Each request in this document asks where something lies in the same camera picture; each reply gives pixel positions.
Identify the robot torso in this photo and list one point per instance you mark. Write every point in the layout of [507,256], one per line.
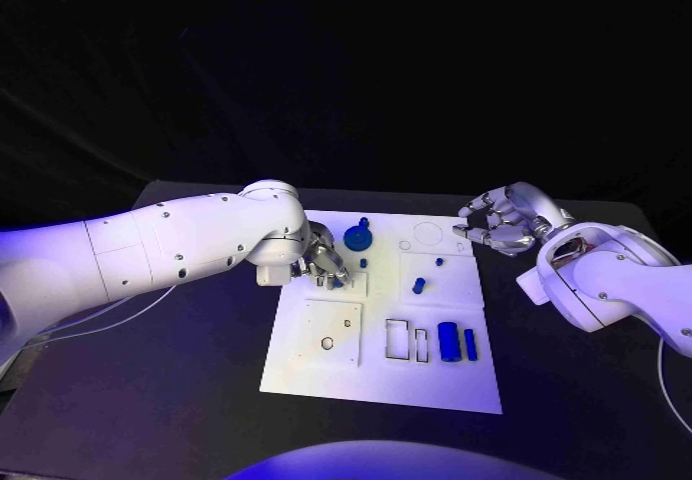
[389,461]

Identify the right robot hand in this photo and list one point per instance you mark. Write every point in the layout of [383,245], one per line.
[513,225]

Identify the blue plug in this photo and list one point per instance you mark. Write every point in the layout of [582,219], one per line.
[337,283]

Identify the blue gear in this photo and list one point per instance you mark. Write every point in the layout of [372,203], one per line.
[357,237]

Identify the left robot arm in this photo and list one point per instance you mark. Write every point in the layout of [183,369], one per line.
[161,243]

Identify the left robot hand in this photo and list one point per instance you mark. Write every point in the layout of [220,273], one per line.
[324,258]

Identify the white task board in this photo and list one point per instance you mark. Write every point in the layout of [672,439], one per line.
[377,337]

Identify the blue short cylinder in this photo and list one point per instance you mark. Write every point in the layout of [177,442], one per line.
[418,285]

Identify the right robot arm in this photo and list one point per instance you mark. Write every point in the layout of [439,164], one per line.
[610,277]

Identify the thin blue long cylinder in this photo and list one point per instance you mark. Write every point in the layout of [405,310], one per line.
[470,345]

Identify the thick blue long cylinder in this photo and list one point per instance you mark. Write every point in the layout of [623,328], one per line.
[448,342]

